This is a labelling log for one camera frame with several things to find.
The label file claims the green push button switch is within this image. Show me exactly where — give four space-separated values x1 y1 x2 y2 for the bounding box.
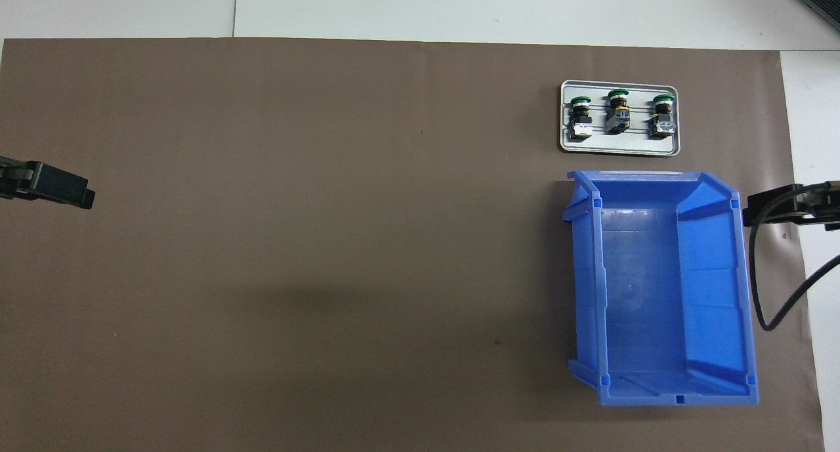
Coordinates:
647 94 677 140
568 95 595 142
605 89 631 135

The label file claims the blue plastic storage bin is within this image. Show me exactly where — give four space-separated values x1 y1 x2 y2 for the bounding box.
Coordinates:
562 170 760 407

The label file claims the grey metal tray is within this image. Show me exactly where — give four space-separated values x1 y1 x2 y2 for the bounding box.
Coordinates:
559 79 681 157

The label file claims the brown paper table mat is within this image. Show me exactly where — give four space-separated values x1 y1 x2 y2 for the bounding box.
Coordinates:
0 37 826 452

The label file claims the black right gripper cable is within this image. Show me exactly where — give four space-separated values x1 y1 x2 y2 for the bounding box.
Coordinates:
748 183 840 331

